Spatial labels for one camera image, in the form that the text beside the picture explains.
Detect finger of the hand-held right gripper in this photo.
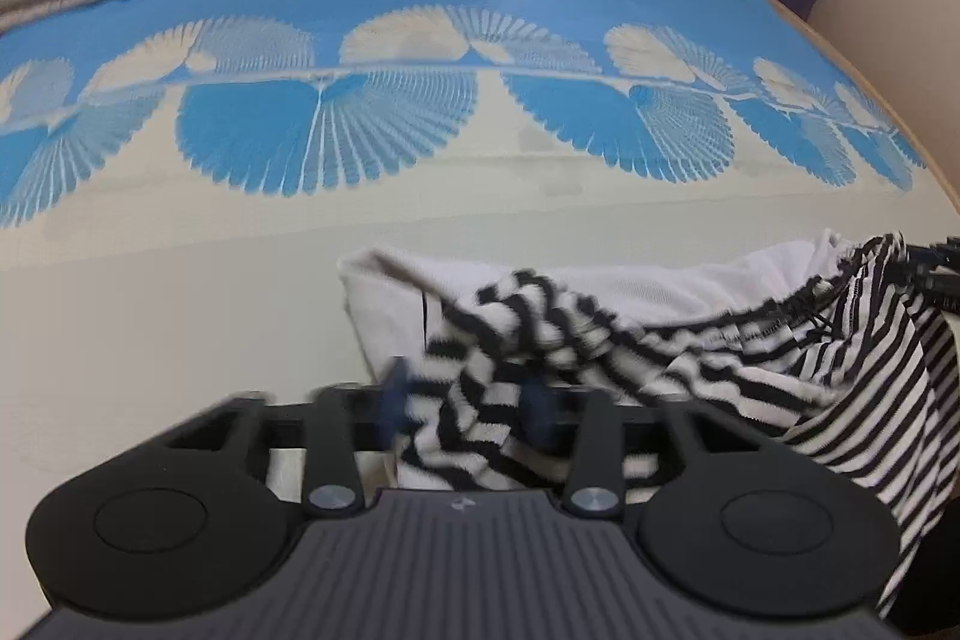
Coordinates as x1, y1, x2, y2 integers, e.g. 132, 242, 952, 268
907, 237, 960, 311

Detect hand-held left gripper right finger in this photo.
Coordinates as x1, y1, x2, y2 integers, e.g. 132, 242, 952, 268
521, 373, 790, 519

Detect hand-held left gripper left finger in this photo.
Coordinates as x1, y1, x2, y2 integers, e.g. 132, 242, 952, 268
161, 356, 412, 515

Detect striped hooded shirt white vest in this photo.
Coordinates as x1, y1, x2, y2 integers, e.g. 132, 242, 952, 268
337, 227, 960, 618

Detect blue leaf-print bed sheet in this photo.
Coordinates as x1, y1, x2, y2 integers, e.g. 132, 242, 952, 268
0, 0, 960, 640

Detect wooden bed frame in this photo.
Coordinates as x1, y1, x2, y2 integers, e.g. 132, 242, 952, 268
690, 0, 960, 221

